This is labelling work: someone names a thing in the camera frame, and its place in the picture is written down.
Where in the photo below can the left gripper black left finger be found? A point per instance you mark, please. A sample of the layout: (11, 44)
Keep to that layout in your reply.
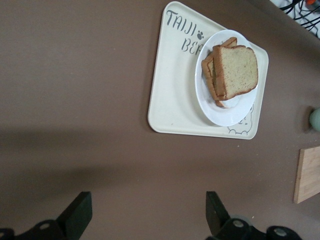
(77, 215)

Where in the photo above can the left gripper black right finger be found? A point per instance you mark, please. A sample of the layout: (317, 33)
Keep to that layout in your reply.
(215, 212)

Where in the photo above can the white round plate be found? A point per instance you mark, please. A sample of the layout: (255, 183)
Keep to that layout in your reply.
(225, 115)

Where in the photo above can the speckled light bread slice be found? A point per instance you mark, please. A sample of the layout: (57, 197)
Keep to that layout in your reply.
(240, 70)

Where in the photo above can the wooden cutting board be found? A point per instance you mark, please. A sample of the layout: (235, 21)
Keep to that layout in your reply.
(308, 175)

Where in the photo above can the cream bear print tray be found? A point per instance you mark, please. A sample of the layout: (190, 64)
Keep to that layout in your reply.
(175, 87)

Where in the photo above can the pale green bowl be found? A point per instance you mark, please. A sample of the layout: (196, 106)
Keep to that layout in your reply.
(315, 119)

